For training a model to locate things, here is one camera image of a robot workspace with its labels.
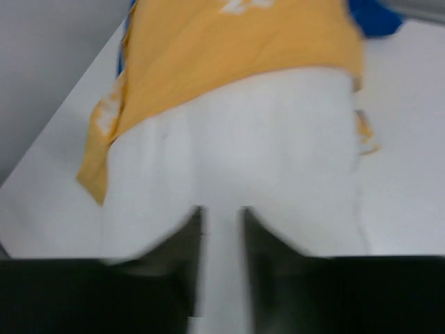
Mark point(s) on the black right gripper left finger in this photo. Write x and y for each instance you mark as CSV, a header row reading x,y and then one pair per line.
x,y
154,293

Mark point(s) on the white pillow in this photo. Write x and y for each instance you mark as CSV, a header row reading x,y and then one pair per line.
x,y
282,142

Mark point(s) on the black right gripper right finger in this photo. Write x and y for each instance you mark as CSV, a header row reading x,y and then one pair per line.
x,y
292,292

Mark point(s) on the yellow blue printed pillowcase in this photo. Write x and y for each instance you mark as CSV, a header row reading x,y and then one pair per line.
x,y
174,51

